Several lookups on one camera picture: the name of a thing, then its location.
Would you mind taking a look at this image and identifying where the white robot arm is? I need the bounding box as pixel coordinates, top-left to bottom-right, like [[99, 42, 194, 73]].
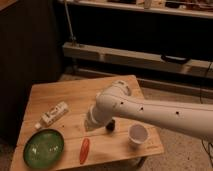
[[84, 80, 213, 142]]

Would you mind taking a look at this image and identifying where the black eraser block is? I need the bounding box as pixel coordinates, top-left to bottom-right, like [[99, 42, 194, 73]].
[[105, 119, 115, 132]]

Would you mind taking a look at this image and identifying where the wooden shelf bench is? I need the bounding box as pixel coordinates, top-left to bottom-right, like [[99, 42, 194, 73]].
[[62, 42, 213, 79]]

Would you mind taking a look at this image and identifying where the white tube bottle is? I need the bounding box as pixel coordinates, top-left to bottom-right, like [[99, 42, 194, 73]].
[[35, 101, 69, 130]]

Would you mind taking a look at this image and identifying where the white paper cup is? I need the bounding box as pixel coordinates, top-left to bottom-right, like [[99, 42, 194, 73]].
[[128, 124, 148, 148]]

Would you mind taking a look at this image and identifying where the metal pole stand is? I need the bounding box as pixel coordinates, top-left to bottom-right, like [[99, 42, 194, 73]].
[[64, 0, 77, 46]]

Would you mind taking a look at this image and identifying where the orange carrot toy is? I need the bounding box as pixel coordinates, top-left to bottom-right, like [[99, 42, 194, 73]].
[[79, 138, 90, 164]]

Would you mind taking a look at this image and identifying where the wooden table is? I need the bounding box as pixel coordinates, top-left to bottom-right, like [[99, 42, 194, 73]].
[[9, 77, 164, 171]]

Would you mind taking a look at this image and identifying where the green glass plate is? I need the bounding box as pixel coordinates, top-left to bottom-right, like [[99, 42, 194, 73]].
[[23, 129, 64, 169]]

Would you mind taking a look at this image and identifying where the black handle on shelf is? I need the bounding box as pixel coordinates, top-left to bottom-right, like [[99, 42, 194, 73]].
[[161, 55, 190, 65]]

